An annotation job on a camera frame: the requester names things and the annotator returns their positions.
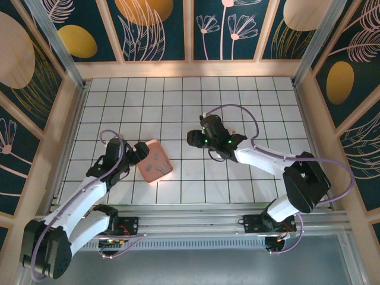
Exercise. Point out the aluminium corner post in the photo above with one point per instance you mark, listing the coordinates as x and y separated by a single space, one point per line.
59 47
314 44

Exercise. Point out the aluminium mounting rail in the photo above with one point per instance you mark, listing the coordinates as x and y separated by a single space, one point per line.
190 221

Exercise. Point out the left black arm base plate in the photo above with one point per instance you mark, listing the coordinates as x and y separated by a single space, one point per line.
130 222

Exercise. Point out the perforated metal strip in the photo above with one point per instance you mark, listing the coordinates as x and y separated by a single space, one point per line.
190 244

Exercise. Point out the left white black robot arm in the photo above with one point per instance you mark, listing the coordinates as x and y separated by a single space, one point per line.
86 196

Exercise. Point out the pink plastic tray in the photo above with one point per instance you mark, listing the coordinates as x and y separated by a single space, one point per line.
148 175

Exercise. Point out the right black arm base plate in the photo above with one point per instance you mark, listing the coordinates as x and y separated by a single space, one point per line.
252 222

